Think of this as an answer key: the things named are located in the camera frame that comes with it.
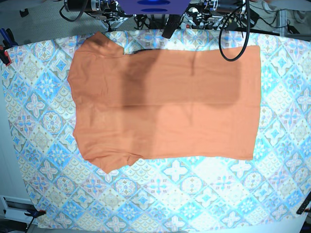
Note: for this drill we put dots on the black clamp bottom right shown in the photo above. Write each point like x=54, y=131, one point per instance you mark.
x=303, y=208

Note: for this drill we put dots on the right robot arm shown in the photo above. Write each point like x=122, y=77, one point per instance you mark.
x=107, y=12

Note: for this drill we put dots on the white window frame rail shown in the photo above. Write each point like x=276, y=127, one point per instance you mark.
x=15, y=208

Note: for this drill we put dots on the red black clamp left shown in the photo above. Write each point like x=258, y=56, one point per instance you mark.
x=4, y=56

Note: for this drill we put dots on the orange black clamp bottom left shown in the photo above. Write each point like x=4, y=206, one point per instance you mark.
x=33, y=214

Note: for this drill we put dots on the black mount post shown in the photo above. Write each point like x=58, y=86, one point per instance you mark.
x=171, y=25

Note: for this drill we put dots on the orange T-shirt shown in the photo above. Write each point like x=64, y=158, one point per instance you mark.
x=156, y=104

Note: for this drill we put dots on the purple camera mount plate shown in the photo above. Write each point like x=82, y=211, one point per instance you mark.
x=173, y=7

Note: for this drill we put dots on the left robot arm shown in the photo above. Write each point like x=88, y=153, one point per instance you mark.
x=213, y=14

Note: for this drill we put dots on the blue handled clamp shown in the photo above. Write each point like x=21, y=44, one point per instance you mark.
x=8, y=38

